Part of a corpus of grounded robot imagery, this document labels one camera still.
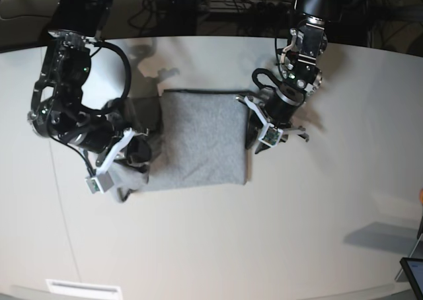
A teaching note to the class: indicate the white label on table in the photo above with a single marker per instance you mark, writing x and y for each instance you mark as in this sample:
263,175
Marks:
73,288

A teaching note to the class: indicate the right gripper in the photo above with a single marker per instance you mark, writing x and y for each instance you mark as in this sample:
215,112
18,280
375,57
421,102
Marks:
97,137

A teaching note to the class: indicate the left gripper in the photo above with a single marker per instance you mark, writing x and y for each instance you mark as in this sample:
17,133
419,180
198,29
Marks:
281,108

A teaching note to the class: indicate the grey T-shirt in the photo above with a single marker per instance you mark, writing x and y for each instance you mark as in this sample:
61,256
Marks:
202,144

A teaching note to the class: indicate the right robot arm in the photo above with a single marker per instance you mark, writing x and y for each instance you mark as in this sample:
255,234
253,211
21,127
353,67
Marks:
57,110

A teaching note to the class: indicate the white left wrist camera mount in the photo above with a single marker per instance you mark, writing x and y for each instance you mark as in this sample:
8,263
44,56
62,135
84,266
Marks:
271,133

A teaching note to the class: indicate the white power strip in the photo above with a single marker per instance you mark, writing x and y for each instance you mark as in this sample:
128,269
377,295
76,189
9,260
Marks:
248,7

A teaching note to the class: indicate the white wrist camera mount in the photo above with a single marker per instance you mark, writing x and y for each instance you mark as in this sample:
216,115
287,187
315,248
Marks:
271,133
112,177

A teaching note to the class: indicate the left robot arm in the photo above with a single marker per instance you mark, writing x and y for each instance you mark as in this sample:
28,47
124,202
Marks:
297,61

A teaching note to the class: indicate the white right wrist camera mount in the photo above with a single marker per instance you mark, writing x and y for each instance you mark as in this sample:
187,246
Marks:
112,177

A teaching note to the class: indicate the black tablet screen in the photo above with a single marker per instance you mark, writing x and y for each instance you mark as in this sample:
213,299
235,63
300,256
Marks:
412,267

